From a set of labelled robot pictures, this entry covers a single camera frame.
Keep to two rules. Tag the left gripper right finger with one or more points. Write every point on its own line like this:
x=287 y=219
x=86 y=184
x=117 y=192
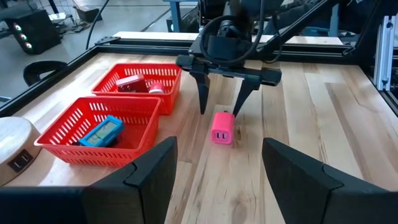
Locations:
x=298 y=193

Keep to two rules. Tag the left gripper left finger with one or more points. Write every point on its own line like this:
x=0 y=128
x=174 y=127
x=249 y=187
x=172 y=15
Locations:
x=149 y=193

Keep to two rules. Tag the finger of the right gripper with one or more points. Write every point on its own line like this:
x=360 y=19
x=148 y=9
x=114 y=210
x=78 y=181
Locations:
x=248 y=87
x=202 y=90

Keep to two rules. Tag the pink dual-port USB charger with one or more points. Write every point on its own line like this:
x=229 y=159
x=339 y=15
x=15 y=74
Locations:
x=222 y=127

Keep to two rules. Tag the red multi-port charger box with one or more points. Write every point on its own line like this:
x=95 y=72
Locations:
x=130 y=82

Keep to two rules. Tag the teal digital timer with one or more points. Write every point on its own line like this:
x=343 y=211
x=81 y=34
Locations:
x=102 y=132

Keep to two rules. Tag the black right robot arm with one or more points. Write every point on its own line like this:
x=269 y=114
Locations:
x=295 y=26

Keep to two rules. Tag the red plastic basket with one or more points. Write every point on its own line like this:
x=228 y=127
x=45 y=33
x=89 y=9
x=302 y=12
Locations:
x=93 y=155
x=172 y=93

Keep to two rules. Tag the white shade table lamp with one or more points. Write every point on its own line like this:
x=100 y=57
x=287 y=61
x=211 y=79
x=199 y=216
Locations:
x=15 y=140

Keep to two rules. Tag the black computer tower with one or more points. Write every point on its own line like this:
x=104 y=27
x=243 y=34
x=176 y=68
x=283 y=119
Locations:
x=37 y=34

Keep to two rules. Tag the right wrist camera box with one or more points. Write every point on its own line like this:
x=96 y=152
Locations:
x=228 y=48

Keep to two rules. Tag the silver aluminium post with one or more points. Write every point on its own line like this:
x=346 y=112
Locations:
x=384 y=53

